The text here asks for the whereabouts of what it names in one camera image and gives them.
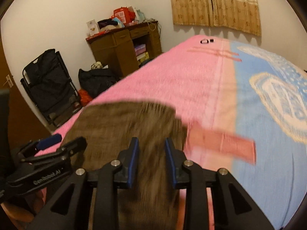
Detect pink and blue printed blanket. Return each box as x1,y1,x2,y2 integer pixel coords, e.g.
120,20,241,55
34,35,307,230

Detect brown wooden desk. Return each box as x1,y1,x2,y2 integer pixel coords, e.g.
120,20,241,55
86,21,162,78

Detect red bag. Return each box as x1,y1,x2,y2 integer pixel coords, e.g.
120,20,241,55
78,89,93,107

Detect person's left forearm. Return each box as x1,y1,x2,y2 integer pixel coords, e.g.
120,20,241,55
0,198,36,223

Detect brown wooden door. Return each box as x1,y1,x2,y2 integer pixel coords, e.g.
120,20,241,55
0,37,52,149

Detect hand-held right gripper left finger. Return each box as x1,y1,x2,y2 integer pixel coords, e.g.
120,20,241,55
25,137,139,230

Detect black folding chair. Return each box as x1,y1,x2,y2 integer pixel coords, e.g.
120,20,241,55
20,49,82,127

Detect beige patterned curtain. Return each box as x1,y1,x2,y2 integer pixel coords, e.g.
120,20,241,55
167,0,211,27
209,0,262,37

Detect red gift box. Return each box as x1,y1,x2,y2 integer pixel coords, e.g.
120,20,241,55
113,7,135,24

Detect brown knit sweater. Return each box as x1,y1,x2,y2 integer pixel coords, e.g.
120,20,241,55
61,101,189,230

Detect small white box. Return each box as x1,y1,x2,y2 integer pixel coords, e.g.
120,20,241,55
86,20,100,37

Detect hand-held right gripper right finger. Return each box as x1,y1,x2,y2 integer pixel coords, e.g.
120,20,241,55
164,137,276,230

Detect dark clothes pile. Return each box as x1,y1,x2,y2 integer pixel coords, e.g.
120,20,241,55
97,18,120,29

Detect stack of boxes in desk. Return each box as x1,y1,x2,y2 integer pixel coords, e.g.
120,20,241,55
134,44,149,65

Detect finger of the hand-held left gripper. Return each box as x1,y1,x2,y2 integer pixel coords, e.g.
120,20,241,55
24,136,87,167
18,134,63,160

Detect black bag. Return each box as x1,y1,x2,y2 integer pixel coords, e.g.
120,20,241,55
78,67,120,99

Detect pale blue bag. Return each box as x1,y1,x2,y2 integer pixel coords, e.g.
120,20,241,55
133,6,147,22

